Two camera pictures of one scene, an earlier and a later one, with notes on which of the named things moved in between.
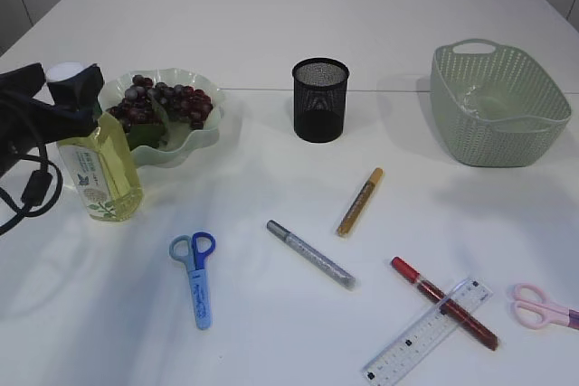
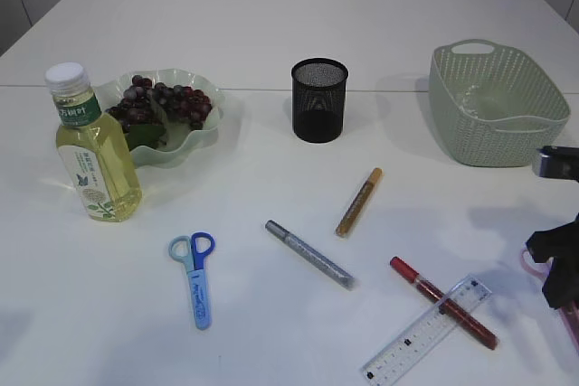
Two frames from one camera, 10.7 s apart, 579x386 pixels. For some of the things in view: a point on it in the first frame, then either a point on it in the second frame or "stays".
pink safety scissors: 533,308 → 569,315
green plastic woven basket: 493,107 stays
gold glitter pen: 353,214 stays
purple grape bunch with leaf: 146,109 stays
